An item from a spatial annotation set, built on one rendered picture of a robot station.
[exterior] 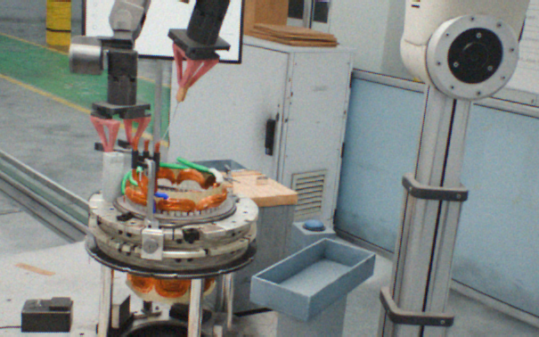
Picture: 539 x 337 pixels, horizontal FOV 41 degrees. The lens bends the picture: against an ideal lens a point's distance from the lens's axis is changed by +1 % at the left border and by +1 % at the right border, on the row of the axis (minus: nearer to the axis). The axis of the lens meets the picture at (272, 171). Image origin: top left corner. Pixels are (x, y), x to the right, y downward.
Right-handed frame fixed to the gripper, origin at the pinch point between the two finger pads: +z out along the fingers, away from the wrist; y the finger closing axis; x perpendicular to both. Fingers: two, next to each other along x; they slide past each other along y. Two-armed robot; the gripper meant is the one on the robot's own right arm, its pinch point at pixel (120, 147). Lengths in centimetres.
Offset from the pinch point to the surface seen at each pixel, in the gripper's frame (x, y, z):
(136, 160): 18.8, 13.1, -3.9
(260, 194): 16.9, -25.9, 10.9
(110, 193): 8.0, 9.1, 5.8
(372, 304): -39, -204, 121
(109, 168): 7.5, 9.3, 1.0
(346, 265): 47, -14, 14
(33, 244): -208, -127, 121
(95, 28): -76, -56, -13
